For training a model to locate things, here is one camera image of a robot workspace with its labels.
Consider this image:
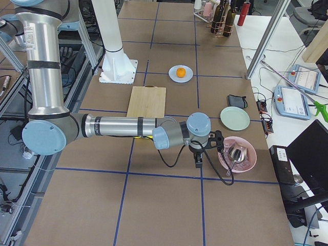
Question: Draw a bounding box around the orange mandarin fruit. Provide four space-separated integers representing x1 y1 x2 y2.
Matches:
176 67 186 78

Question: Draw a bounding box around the black camera cable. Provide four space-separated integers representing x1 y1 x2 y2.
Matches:
155 139 235 186

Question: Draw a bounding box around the light blue plate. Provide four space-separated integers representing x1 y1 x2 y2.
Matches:
168 65 193 83

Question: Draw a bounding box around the white cup on rack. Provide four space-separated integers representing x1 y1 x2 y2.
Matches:
194 0 202 10

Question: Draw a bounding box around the green handled reacher tool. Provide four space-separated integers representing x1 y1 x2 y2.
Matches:
260 59 328 122

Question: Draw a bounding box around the dark wine bottle right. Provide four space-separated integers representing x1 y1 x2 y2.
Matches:
223 1 237 37

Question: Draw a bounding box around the dark wine bottle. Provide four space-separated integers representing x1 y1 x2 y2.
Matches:
210 0 226 33
223 1 237 37

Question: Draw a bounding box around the pink bowl with ice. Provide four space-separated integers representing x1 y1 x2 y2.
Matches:
223 136 257 173

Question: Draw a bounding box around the copper wire bottle rack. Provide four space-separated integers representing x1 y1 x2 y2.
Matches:
210 1 236 37

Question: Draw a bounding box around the teach pendant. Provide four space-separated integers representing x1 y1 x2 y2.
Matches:
288 64 321 95
274 85 311 120

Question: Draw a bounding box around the light green plate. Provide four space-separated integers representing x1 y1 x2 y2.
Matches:
220 107 250 131

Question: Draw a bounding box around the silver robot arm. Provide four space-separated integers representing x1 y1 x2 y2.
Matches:
14 1 211 168

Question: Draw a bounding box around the dark grey folded cloth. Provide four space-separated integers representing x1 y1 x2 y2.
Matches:
227 94 248 109

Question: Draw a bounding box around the yellow lemon outer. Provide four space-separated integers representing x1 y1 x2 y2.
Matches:
134 136 153 140

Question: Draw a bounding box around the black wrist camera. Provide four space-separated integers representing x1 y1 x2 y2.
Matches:
206 130 224 153

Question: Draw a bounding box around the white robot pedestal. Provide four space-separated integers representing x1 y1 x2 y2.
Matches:
92 0 138 85

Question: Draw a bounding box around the metal ice scoop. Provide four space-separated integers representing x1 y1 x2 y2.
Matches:
226 142 248 176

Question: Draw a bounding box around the dark wine bottle left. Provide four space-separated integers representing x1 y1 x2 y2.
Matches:
210 0 226 33

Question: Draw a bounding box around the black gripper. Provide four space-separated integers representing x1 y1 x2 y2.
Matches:
189 146 207 168

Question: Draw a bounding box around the black computer monitor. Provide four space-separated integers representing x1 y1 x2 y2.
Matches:
286 120 327 194

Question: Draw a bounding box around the teach pendant far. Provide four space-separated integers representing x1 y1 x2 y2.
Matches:
288 64 321 95

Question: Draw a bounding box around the black desktop box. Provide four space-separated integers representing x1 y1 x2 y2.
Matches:
269 145 295 186

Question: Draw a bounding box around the pink cup on rack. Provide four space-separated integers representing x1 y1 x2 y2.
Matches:
203 2 212 17

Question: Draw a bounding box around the aluminium frame post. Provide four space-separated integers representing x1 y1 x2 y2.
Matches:
245 0 291 80

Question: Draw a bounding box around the teach pendant near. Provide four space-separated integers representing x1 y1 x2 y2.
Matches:
274 85 311 120

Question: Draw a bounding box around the red thermos bottle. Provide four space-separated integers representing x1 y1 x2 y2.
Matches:
237 2 251 26

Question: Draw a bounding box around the bamboo cutting board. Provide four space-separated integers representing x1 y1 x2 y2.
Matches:
127 86 167 118

